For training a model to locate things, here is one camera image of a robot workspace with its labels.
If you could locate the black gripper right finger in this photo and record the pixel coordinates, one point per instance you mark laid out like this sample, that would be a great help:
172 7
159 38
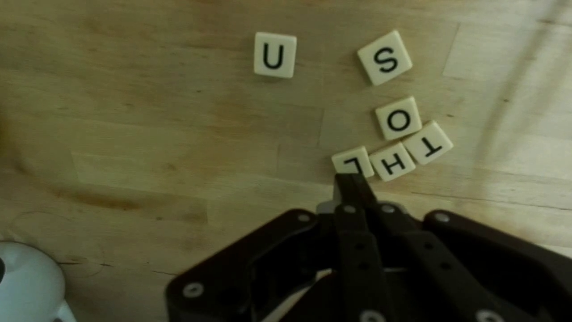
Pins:
476 268

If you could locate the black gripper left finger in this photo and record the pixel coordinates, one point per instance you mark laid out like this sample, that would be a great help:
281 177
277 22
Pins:
268 268

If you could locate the cream letter tile T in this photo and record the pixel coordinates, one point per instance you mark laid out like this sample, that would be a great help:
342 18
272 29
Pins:
428 143

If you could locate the cream letter tile L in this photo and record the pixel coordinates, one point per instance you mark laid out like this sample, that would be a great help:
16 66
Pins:
351 159

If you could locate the cream letter tile H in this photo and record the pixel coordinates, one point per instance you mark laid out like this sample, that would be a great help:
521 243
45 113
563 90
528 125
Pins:
392 161

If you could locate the cream letter tile O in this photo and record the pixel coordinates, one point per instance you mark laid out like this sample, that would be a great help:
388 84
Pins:
399 118

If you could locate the cream letter tile U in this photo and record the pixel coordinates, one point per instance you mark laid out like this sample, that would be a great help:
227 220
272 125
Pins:
274 54

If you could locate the cream letter tile S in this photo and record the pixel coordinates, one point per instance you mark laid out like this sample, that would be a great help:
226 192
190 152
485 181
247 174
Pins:
385 57

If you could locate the white ceramic mug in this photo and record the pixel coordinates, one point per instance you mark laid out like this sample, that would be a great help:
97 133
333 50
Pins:
27 286

